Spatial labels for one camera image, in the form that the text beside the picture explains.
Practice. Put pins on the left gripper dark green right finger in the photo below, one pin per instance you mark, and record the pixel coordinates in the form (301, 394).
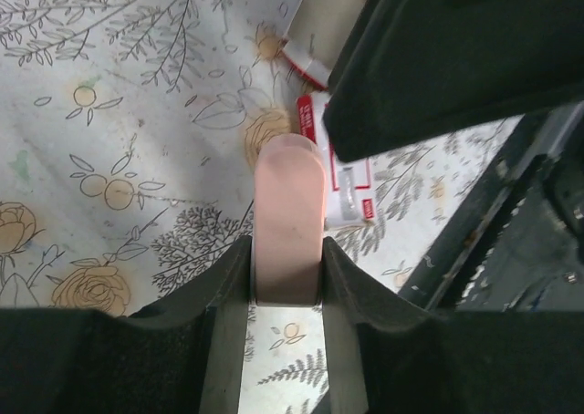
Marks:
(387, 355)

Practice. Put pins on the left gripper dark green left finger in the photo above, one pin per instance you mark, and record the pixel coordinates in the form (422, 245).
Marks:
(183, 353)

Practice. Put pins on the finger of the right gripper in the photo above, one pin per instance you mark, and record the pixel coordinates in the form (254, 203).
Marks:
(412, 70)

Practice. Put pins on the red white staple box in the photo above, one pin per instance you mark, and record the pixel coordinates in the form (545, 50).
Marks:
(350, 195)

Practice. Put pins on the floral patterned table mat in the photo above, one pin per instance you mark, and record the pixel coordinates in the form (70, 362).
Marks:
(129, 134)

